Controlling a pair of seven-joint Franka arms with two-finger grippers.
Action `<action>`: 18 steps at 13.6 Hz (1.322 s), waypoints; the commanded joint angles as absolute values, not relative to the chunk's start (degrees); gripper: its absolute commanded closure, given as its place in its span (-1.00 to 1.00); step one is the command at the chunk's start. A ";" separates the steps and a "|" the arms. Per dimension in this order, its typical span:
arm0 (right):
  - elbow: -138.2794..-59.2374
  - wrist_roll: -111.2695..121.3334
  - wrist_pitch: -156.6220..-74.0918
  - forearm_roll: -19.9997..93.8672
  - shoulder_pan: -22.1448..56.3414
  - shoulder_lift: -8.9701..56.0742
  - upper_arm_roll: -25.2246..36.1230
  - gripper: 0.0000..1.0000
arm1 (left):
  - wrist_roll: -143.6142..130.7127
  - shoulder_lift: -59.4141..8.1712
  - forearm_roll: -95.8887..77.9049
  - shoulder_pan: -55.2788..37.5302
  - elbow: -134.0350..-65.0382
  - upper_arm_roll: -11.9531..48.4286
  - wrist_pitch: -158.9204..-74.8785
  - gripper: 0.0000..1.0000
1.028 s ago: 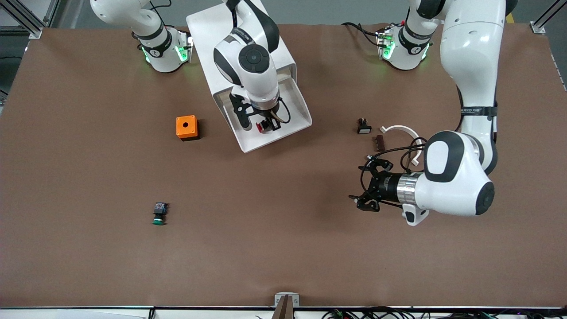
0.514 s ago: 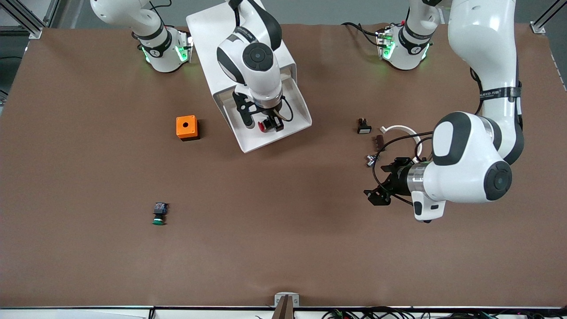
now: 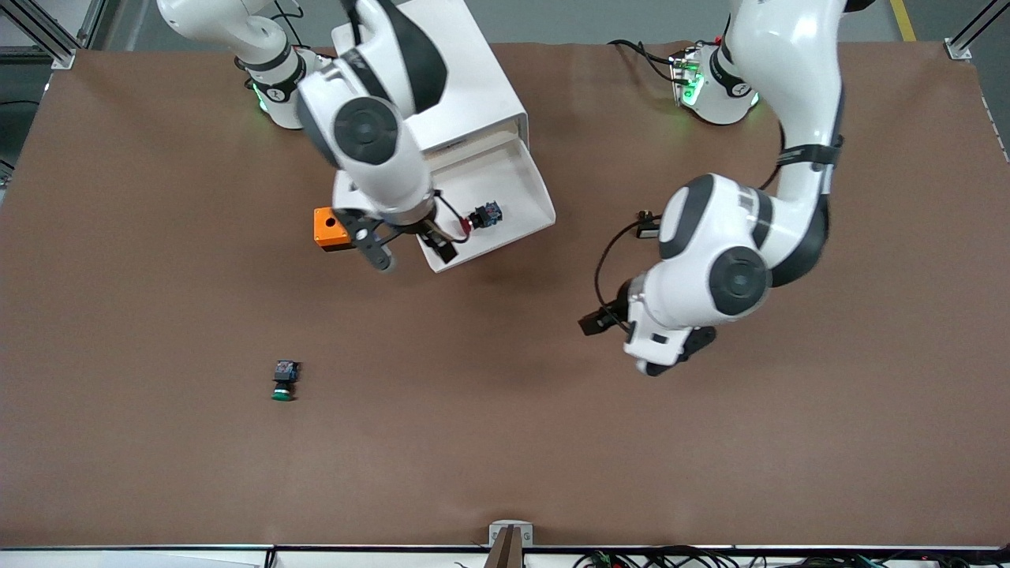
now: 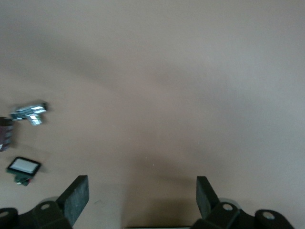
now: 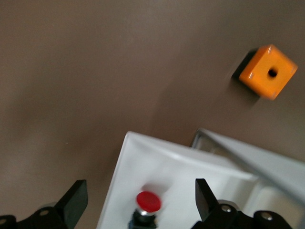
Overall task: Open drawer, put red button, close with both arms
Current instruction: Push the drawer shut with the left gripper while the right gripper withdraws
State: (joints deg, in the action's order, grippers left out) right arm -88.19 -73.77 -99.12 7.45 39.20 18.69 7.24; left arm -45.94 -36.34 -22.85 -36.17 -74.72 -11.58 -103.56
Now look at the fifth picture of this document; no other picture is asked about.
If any orange box with hole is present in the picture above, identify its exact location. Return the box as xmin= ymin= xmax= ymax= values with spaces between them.
xmin=232 ymin=43 xmax=299 ymax=101

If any red mushroom push button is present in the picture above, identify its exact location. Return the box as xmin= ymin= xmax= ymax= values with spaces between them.
xmin=129 ymin=190 xmax=163 ymax=229

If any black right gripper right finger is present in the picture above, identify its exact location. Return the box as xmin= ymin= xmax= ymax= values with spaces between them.
xmin=192 ymin=178 xmax=293 ymax=229

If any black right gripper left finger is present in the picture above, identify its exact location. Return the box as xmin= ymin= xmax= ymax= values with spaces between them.
xmin=0 ymin=179 xmax=89 ymax=229

